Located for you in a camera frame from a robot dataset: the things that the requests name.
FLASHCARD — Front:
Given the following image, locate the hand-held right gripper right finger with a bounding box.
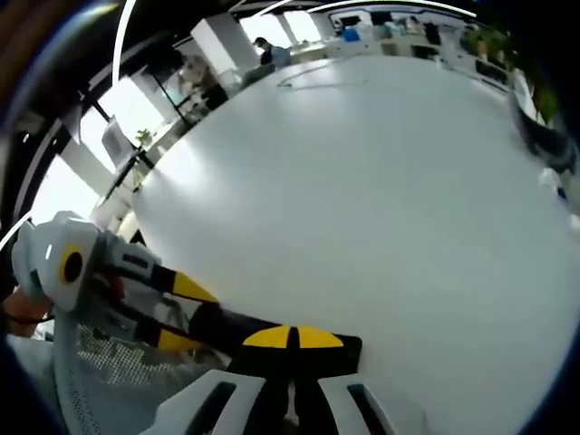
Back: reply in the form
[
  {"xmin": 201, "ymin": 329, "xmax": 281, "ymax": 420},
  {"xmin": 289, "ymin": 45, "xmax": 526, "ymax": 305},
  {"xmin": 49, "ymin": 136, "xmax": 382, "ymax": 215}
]
[{"xmin": 292, "ymin": 325, "xmax": 401, "ymax": 435}]

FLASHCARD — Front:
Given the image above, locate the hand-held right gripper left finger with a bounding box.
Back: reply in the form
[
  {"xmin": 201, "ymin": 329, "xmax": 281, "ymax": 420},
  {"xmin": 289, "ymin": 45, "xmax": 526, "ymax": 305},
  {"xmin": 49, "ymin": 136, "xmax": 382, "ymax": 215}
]
[{"xmin": 152, "ymin": 325, "xmax": 294, "ymax": 435}]

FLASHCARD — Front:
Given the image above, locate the black remote control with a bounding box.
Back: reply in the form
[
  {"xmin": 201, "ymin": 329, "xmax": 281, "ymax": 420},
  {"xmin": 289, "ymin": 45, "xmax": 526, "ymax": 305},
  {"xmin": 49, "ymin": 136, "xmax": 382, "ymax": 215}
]
[{"xmin": 187, "ymin": 302, "xmax": 364, "ymax": 378}]

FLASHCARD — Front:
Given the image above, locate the person's left hand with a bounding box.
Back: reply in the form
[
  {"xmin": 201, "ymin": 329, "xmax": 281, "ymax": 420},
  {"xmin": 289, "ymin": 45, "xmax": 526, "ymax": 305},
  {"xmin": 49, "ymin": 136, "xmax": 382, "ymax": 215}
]
[{"xmin": 0, "ymin": 285, "xmax": 52, "ymax": 337}]

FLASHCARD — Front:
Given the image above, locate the person's grey mesh clothing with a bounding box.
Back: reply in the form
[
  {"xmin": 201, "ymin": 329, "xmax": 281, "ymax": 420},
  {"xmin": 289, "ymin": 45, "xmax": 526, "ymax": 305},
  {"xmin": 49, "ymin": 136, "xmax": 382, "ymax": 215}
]
[{"xmin": 5, "ymin": 311, "xmax": 233, "ymax": 435}]

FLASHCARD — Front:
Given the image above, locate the crumpled white tissue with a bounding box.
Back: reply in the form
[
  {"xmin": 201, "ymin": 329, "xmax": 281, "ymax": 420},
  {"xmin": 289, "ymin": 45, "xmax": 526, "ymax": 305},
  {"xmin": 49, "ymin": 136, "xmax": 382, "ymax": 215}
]
[{"xmin": 537, "ymin": 166, "xmax": 568, "ymax": 201}]

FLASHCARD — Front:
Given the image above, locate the white display counter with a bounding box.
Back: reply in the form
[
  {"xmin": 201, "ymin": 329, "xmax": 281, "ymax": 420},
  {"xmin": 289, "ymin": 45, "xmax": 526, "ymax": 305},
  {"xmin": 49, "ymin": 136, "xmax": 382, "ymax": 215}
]
[{"xmin": 324, "ymin": 7, "xmax": 514, "ymax": 88}]

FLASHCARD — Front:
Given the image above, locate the green potted plant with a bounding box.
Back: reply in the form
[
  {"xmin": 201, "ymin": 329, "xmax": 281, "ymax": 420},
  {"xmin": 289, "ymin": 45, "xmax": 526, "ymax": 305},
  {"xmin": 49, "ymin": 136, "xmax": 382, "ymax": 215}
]
[{"xmin": 465, "ymin": 25, "xmax": 559, "ymax": 124}]

